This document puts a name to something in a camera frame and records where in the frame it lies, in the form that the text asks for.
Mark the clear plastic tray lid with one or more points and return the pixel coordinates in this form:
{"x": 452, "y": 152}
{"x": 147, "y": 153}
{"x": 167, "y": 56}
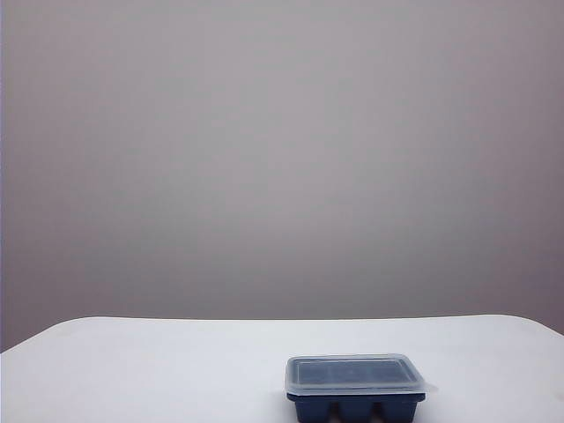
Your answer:
{"x": 352, "y": 372}

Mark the dark blue ice cube tray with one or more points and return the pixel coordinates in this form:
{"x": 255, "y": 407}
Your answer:
{"x": 308, "y": 404}

